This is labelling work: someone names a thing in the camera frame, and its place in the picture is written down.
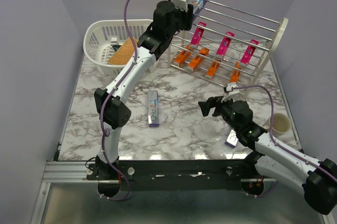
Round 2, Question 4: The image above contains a dark object in basket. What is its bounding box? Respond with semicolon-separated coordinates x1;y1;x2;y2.
112;45;121;52

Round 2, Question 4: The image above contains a silver Rio toothpaste box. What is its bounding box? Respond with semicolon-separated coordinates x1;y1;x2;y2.
225;129;239;149
147;90;159;128
191;0;207;15

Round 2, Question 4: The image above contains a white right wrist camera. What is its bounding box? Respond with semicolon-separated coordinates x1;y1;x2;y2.
221;82;240;102

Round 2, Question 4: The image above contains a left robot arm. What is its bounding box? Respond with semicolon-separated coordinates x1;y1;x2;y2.
94;0;194;179

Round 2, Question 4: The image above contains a beige paper cup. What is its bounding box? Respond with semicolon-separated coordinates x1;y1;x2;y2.
263;113;291;138

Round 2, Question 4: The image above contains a cream metal shelf rack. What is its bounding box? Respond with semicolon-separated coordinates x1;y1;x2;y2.
167;0;289;87

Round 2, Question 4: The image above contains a woven orange conical hat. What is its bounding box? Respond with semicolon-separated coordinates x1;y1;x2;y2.
107;38;135;65

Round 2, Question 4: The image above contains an orange toothpaste box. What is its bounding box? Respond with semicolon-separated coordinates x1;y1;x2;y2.
229;62;241;83
173;44;194;67
205;61;220;79
189;48;210;72

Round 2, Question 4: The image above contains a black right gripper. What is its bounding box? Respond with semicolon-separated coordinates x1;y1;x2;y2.
198;93;240;132

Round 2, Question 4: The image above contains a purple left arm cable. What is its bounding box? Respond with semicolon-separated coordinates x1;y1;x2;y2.
99;0;174;202

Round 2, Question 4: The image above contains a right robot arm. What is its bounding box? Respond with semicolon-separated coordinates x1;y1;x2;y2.
198;96;336;215

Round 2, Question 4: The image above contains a black mounting base rail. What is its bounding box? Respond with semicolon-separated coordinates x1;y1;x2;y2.
86;159;272;195

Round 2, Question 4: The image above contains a pink toothpaste box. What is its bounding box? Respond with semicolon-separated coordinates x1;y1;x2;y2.
190;22;206;49
240;39;259;67
215;32;235;61

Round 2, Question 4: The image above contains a white plastic basket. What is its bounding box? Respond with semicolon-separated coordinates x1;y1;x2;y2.
83;18;156;77

